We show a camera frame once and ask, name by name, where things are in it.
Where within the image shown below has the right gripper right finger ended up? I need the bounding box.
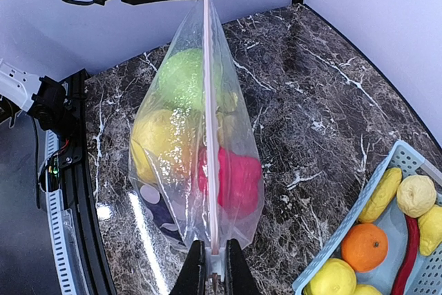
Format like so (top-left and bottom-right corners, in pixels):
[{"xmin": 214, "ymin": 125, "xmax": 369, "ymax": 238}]
[{"xmin": 224, "ymin": 238, "xmax": 260, "ymax": 295}]

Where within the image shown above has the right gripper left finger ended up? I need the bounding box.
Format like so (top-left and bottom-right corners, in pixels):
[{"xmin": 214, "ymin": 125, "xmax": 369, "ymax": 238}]
[{"xmin": 169, "ymin": 240, "xmax": 206, "ymax": 295}]

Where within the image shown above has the purple eggplant toy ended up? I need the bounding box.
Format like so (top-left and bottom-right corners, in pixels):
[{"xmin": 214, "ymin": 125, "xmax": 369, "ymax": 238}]
[{"xmin": 139, "ymin": 184, "xmax": 185, "ymax": 248}]

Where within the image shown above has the green pepper toy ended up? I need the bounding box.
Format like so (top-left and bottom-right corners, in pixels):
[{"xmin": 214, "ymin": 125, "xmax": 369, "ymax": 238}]
[{"xmin": 157, "ymin": 48, "xmax": 204, "ymax": 111}]

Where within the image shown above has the clear zip top bag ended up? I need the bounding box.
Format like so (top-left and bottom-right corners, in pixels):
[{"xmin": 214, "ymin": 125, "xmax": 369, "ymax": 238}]
[{"xmin": 127, "ymin": 0, "xmax": 265, "ymax": 282}]

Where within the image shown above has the yellow bell pepper toy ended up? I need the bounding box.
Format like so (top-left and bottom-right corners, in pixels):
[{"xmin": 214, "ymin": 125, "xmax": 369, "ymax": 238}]
[{"xmin": 130, "ymin": 108, "xmax": 195, "ymax": 184}]

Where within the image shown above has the napa cabbage toy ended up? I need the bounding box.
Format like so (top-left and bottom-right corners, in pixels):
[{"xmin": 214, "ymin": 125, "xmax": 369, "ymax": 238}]
[{"xmin": 216, "ymin": 92, "xmax": 238, "ymax": 146}]

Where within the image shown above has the yellow lemon toy front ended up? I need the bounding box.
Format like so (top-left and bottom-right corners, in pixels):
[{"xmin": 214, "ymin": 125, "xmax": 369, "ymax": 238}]
[{"xmin": 302, "ymin": 258, "xmax": 357, "ymax": 295}]

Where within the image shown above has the yellow banana toy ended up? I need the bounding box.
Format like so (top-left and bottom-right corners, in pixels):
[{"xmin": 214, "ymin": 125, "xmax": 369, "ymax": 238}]
[{"xmin": 353, "ymin": 284, "xmax": 382, "ymax": 295}]

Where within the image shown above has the orange fruit toy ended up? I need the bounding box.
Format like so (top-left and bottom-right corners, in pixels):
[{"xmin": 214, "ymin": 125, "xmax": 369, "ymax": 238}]
[{"xmin": 341, "ymin": 223, "xmax": 389, "ymax": 273}]

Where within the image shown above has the red chili pepper toy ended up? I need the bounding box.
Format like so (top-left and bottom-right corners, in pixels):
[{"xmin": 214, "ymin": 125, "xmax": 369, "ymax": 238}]
[{"xmin": 391, "ymin": 215, "xmax": 420, "ymax": 295}]

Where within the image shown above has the light blue plastic basket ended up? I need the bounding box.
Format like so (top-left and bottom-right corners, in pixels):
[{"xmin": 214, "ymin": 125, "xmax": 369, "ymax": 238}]
[{"xmin": 292, "ymin": 140, "xmax": 441, "ymax": 294}]

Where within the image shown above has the yellow potato toy back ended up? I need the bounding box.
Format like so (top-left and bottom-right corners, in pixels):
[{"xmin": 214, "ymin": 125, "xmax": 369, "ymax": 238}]
[{"xmin": 396, "ymin": 175, "xmax": 436, "ymax": 218}]

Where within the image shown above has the small yellow fruit toy right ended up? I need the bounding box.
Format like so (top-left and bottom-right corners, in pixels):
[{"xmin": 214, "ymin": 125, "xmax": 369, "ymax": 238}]
[{"xmin": 418, "ymin": 204, "xmax": 442, "ymax": 256}]

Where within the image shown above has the white cable duct strip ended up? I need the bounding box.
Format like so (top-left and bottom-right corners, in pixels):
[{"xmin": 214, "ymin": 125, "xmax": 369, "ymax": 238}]
[{"xmin": 44, "ymin": 131, "xmax": 77, "ymax": 294}]

